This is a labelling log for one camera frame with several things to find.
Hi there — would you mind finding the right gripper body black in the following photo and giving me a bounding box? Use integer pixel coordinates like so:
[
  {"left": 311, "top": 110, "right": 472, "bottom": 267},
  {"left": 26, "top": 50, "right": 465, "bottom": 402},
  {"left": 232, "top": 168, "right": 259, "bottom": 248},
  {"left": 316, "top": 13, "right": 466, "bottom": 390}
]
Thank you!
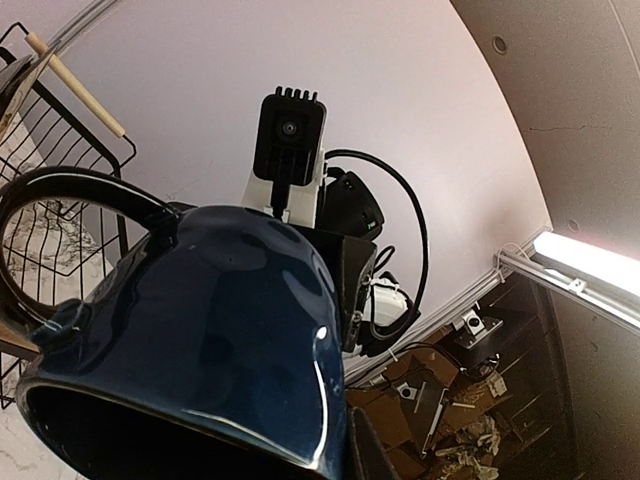
[{"left": 315, "top": 170, "right": 384, "bottom": 353}]

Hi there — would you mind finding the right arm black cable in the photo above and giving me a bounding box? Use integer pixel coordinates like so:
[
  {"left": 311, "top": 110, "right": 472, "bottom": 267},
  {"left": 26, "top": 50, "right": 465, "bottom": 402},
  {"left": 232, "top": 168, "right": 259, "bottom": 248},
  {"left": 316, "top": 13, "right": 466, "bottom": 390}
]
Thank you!
[{"left": 324, "top": 148, "right": 431, "bottom": 346}]

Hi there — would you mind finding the wooden rack handle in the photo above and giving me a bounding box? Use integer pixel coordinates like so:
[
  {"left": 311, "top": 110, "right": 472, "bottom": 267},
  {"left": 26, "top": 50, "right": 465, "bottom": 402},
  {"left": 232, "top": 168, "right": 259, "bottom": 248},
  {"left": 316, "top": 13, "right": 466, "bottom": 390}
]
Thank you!
[
  {"left": 25, "top": 32, "right": 126, "bottom": 138},
  {"left": 0, "top": 323, "right": 39, "bottom": 361}
]

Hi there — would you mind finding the rear wooden rack handle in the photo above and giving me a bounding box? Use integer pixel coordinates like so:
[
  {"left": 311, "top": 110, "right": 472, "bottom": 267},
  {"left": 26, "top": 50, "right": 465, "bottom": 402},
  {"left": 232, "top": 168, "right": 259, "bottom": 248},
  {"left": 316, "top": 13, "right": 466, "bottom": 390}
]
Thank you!
[{"left": 25, "top": 32, "right": 126, "bottom": 138}]

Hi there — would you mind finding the black round plate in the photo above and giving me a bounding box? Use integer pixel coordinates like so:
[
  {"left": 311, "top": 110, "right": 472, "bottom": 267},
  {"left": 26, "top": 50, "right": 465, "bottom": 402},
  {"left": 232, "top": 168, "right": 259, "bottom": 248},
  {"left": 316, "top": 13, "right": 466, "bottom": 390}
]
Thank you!
[{"left": 1, "top": 55, "right": 32, "bottom": 103}]

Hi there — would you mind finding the cardboard box clutter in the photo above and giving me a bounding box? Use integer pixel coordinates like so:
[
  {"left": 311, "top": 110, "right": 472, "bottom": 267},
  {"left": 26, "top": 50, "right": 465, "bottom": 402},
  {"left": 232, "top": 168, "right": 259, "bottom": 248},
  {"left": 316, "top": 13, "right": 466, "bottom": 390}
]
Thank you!
[{"left": 347, "top": 344, "right": 509, "bottom": 479}]

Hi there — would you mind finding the dark blue mug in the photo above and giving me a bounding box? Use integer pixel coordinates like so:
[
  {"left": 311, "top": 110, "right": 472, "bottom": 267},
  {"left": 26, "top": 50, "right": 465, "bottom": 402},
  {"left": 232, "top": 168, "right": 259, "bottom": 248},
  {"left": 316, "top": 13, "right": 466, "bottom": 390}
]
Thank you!
[{"left": 1, "top": 167, "right": 348, "bottom": 479}]

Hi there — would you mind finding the aluminium frame post right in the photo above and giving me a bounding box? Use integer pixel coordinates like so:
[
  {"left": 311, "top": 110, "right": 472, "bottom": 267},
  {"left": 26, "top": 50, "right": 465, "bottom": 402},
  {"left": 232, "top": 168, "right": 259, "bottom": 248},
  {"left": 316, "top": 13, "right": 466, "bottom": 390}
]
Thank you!
[{"left": 50, "top": 0, "right": 122, "bottom": 50}]

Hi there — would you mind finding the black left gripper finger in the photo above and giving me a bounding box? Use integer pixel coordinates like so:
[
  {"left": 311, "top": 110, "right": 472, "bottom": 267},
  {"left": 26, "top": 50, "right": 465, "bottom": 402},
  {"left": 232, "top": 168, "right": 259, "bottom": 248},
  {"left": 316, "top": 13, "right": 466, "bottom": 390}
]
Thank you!
[{"left": 349, "top": 406, "right": 425, "bottom": 479}]

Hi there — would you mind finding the front wooden rack handle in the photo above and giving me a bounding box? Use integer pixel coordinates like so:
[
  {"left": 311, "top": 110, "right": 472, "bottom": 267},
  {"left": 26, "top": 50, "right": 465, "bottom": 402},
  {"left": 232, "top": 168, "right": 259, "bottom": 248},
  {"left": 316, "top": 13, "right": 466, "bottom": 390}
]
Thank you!
[{"left": 0, "top": 323, "right": 39, "bottom": 361}]

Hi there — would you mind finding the black wire dish rack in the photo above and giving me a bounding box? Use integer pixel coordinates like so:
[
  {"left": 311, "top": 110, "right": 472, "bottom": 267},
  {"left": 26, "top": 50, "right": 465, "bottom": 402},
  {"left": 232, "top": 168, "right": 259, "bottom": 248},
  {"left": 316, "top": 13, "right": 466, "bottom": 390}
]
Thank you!
[{"left": 0, "top": 20, "right": 137, "bottom": 411}]

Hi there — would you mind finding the white led light bar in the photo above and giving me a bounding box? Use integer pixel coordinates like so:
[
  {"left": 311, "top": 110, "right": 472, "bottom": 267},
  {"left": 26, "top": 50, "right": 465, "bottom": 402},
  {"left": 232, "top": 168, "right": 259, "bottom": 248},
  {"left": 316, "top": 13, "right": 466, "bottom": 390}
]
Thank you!
[{"left": 534, "top": 232, "right": 639, "bottom": 329}]

